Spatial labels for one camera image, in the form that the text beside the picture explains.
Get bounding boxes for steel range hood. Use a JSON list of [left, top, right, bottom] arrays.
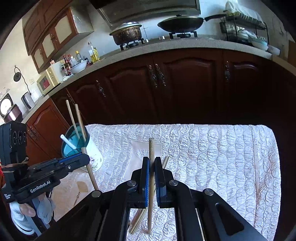
[[89, 0, 201, 27]]

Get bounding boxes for person's left hand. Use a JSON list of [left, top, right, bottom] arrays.
[[10, 196, 56, 235]]

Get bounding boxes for black wok with lid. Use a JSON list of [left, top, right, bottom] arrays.
[[158, 14, 226, 33]]

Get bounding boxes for white utensil holder blue rim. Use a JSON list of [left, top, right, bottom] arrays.
[[61, 124, 104, 173]]

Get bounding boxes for wooden wall cabinet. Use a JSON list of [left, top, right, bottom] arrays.
[[22, 6, 94, 73]]

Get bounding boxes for maroon rice cooker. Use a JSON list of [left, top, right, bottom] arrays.
[[0, 97, 23, 124]]

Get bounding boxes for wooden cutting board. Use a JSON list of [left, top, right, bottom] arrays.
[[288, 39, 296, 77]]

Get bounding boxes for wooden chopstick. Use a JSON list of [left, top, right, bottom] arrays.
[[81, 146, 99, 191], [133, 156, 171, 232], [148, 138, 155, 233], [66, 100, 80, 140], [129, 158, 168, 235], [74, 104, 88, 149], [253, 146, 261, 198]]

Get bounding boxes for white quilted table cover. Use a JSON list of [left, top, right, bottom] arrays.
[[50, 123, 281, 241]]

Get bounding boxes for black wire dish rack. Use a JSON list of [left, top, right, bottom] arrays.
[[219, 15, 270, 45]]

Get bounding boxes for yellow cooking oil bottle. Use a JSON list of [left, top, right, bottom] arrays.
[[89, 42, 100, 63]]

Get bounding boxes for speckled stone countertop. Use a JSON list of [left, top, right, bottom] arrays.
[[22, 35, 296, 123]]

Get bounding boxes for stained metal pot with lid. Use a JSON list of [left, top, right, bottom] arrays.
[[109, 22, 143, 45]]

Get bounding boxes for white mixing bowl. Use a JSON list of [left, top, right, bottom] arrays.
[[69, 60, 88, 74]]

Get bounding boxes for cream microwave oven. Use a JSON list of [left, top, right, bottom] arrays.
[[36, 61, 64, 94]]

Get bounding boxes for white ceramic spoon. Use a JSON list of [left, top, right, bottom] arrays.
[[60, 135, 76, 151]]

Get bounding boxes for white plastic bag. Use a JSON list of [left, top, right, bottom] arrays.
[[225, 1, 263, 22]]

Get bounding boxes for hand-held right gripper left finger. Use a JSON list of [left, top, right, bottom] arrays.
[[37, 156, 149, 241]]

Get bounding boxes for steel electric kettle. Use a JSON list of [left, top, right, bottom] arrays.
[[21, 91, 33, 109]]

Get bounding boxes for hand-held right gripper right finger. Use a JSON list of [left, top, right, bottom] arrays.
[[154, 157, 269, 241]]

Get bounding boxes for dark wooden base cabinets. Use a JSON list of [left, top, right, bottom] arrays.
[[23, 47, 296, 163]]

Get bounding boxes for pale blue bowl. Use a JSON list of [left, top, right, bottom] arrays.
[[251, 38, 269, 50]]

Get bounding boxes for black round wall hanging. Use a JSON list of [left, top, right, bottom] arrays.
[[13, 66, 22, 82]]

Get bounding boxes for gas stove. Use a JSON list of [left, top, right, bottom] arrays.
[[120, 32, 198, 51]]

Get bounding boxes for small white bowl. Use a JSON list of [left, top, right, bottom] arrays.
[[267, 45, 281, 56]]

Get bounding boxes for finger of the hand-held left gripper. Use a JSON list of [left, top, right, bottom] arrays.
[[29, 153, 84, 171], [47, 154, 90, 179]]

